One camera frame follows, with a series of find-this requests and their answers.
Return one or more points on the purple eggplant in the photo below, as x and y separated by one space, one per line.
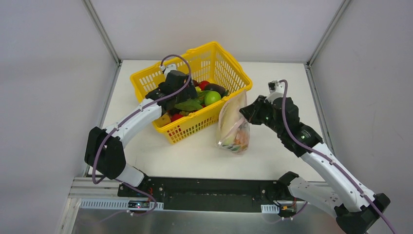
215 87

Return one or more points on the toy pineapple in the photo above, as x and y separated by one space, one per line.
236 141

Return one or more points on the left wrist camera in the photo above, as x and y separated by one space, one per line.
168 68

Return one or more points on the yellow plastic basket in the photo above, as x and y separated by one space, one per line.
216 77

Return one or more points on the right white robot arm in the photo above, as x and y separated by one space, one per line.
354 207

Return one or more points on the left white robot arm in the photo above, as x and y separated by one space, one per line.
105 147

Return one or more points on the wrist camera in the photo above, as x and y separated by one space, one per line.
276 90
168 68

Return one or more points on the red bell pepper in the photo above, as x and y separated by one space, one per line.
176 117

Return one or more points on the white radish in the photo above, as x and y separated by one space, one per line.
230 116

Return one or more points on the green leafy vegetable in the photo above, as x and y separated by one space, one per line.
193 104

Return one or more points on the green apple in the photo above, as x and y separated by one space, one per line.
211 97

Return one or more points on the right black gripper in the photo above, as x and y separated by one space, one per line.
253 110

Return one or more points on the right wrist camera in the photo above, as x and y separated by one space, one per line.
276 90

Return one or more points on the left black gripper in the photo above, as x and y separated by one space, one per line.
187 95

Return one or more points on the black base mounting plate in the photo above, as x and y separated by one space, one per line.
211 195

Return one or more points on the red tomato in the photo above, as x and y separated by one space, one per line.
202 85

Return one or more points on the clear zip top bag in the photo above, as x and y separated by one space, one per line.
242 123

